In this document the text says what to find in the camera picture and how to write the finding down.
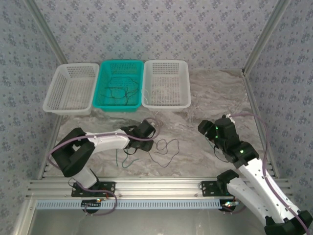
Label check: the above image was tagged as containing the green thin cable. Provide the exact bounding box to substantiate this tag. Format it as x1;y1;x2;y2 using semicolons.
115;148;139;169

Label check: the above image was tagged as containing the light purple thin cable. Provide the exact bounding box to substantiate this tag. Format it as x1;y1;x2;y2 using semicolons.
149;138;181;168

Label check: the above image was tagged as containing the dark purple thin cable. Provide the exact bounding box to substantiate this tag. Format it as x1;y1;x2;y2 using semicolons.
104;75;140;106

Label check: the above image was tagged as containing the white thin cable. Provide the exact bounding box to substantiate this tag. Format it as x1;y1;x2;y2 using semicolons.
141;85;177;104

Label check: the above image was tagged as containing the teal perforated plastic basket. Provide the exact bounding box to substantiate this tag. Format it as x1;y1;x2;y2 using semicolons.
92;59;144;113

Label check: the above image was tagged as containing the white perforated plastic basket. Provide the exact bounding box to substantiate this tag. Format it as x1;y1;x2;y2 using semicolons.
43;63;100;116
141;59;191;113

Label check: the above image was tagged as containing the small electronics board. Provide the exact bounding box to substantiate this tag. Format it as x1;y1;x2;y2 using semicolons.
221;200;240;212
81;199;103;209

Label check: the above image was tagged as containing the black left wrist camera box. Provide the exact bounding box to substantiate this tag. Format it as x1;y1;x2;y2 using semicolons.
136;120;157;138

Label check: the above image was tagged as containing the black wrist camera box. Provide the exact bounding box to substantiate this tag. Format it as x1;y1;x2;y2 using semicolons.
198;119;216;138
136;120;157;138

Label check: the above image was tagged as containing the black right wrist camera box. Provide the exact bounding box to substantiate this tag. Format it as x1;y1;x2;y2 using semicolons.
198;119;216;138

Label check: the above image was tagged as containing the grey purple left arm cable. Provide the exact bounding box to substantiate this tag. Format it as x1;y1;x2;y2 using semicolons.
47;117;163;216

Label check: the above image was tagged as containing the wide aluminium base rail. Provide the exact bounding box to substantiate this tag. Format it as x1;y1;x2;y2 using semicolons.
26;178;292;198

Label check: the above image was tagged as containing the white slotted cable duct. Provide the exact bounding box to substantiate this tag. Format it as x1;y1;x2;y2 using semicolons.
36;198;227;211

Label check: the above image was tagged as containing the aluminium frame post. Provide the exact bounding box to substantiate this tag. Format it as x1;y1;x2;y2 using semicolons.
25;0;68;65
243;0;293;73

